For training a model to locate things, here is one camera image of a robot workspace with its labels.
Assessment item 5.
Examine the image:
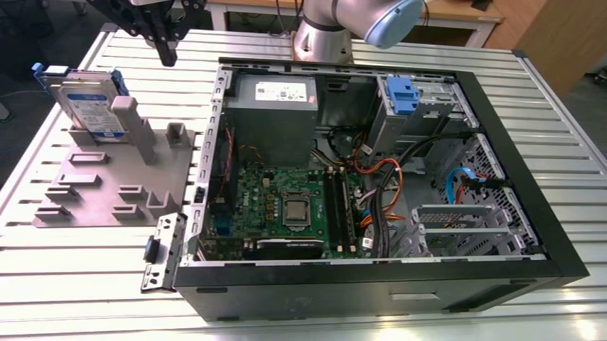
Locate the black power wire connector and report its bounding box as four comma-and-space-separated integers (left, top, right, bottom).
467, 173, 505, 190

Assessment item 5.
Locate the green motherboard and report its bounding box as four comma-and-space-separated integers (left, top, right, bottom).
199, 166, 377, 260

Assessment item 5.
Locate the blue drive cage latch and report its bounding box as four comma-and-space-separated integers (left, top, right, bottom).
386, 76, 422, 115

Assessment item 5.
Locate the brown wooden cabinet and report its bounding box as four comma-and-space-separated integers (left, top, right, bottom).
486, 0, 607, 97

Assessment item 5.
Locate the black open PC case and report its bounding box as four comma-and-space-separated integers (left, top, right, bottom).
173, 55, 591, 323

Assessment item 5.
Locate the grey parts rack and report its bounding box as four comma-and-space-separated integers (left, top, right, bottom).
31, 96, 199, 228

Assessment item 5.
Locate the blue black bracket latch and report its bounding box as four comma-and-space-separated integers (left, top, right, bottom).
143, 235, 162, 263

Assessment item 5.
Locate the CPU socket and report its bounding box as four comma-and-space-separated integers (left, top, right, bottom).
281, 191, 315, 234

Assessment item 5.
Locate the wooden desk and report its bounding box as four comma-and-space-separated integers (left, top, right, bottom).
189, 0, 507, 49

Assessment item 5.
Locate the grey metal slot bracket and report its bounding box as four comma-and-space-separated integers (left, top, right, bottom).
141, 212, 187, 293

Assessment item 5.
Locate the black graphics card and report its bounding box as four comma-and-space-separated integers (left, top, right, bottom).
245, 237, 327, 260

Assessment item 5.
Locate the grey optical drive cage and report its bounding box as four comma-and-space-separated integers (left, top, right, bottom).
370, 76, 475, 153

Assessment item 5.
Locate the thick black cable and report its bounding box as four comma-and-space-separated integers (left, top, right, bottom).
370, 131, 475, 259

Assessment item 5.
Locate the hard disk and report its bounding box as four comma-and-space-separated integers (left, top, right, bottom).
31, 63, 133, 145

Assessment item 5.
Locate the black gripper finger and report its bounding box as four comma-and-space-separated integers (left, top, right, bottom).
166, 0, 210, 67
87, 0, 169, 67

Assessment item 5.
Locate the silver CPU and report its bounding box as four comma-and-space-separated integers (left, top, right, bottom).
285, 201, 310, 218

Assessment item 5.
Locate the blue data wire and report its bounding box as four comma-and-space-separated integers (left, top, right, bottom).
445, 166, 475, 205

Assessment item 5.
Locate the grey metal disk bay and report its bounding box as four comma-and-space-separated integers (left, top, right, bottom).
411, 205, 547, 259

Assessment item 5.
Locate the grey power supply unit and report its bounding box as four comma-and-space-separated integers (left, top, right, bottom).
222, 73, 319, 168

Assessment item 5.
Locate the orange power wire bundle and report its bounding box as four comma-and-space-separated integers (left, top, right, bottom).
353, 158, 405, 214

